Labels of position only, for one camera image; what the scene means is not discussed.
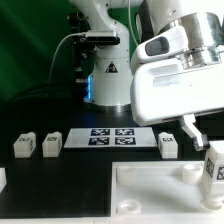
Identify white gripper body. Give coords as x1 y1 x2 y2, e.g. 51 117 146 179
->
131 64 224 126

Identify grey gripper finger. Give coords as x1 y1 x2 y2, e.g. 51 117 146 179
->
180 114 210 151

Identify white square tabletop tray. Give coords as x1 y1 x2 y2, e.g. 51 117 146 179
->
111 161 224 224

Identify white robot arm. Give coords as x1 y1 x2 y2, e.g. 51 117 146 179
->
70 0 224 150

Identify white sheet with markers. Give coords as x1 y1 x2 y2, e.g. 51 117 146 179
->
64 127 157 148

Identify white block left edge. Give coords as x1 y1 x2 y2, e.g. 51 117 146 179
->
0 168 7 193

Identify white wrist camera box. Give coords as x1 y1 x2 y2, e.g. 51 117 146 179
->
131 26 188 72

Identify black cable bundle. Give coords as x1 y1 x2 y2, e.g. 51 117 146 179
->
1 82 88 111

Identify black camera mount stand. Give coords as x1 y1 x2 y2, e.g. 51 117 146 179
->
67 12 94 96

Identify white cable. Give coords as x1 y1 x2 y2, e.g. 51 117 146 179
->
48 32 88 84

